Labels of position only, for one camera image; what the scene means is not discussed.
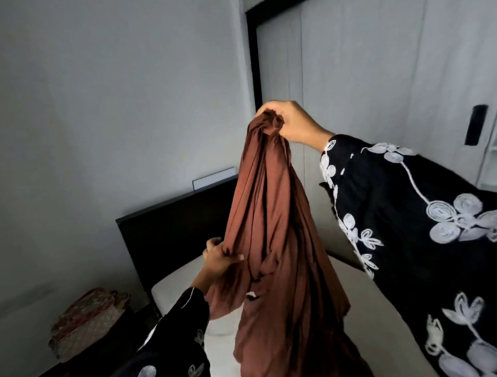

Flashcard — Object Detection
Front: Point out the brown bed sheet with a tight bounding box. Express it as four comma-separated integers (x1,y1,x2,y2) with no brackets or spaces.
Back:
206,110,373,377

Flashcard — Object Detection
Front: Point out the black floral blouse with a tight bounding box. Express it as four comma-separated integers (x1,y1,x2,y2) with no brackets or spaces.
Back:
112,135,497,377

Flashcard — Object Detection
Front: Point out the person's right forearm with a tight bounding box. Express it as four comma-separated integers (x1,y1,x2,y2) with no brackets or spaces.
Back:
306,124,335,153

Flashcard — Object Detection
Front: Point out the red patterned bedsheet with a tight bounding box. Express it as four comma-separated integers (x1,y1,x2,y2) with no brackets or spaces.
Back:
48,287,131,364

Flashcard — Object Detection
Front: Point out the person's right hand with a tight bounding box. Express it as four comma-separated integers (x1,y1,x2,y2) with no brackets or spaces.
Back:
254,100,322,145

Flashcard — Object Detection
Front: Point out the white mattress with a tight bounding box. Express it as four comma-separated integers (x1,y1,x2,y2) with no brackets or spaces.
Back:
151,254,440,377

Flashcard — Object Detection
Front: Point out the white board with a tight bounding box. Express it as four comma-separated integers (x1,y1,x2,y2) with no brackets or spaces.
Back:
193,167,238,191

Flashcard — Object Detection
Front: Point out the dark wooden bed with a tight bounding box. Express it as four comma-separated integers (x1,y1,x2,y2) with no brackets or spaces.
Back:
115,175,240,311

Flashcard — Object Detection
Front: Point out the white wardrobe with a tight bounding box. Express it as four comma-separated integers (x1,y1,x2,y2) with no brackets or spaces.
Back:
244,0,497,191

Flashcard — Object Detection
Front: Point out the black recessed door pull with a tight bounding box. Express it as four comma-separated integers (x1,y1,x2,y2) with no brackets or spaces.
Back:
464,105,489,147

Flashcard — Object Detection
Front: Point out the white wall socket plate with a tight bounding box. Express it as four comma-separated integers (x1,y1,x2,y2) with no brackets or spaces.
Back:
0,285,55,310

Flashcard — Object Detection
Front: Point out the person's left hand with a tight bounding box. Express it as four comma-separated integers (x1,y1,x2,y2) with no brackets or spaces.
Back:
203,237,245,281

